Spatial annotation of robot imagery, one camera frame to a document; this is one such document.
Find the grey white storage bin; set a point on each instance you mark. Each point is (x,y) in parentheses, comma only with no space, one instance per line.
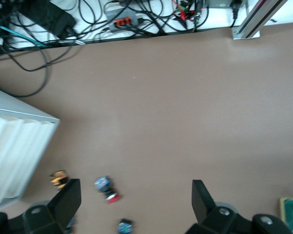
(17,141)

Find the red push button blue block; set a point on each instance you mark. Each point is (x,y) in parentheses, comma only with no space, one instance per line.
(106,187)

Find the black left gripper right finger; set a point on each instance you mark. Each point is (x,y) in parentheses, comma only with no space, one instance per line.
(205,207)

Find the aluminium frame profile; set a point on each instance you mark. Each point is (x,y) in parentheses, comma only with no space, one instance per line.
(256,19)

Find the green relay module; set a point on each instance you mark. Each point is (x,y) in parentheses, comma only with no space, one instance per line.
(291,212)

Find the circuit board red clips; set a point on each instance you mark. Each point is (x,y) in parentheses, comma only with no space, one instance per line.
(188,11)

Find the black switch orange block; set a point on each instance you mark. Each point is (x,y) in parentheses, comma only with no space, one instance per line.
(58,179)

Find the black switch blue block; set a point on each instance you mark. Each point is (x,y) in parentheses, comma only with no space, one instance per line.
(125,227)

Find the grey hub orange ports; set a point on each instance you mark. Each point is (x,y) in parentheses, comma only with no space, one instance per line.
(122,18)

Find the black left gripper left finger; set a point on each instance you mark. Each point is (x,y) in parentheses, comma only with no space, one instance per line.
(61,209)

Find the black power adapter brick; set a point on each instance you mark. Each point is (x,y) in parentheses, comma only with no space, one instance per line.
(51,17)

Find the grey device box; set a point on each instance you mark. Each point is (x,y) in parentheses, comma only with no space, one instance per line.
(219,3)

